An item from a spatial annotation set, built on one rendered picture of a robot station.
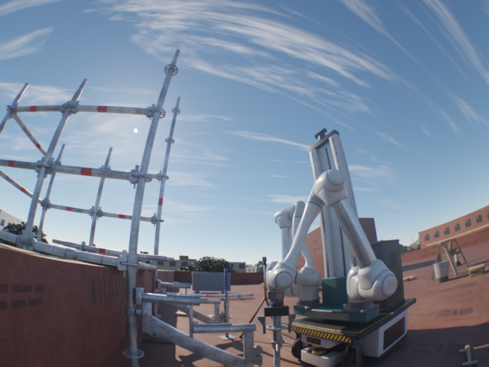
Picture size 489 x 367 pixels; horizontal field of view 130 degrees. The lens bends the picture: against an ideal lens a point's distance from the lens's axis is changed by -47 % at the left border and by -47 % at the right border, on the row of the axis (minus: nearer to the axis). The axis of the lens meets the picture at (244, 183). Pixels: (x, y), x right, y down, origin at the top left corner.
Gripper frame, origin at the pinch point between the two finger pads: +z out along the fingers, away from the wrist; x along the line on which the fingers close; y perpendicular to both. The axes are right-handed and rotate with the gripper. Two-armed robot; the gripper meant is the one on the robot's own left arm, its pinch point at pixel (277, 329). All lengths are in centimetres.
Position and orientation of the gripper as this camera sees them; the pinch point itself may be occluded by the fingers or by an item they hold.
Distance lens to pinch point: 123.6
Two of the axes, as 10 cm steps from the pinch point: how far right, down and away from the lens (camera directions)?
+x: -9.9, 0.7, 1.2
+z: 0.2, 9.2, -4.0
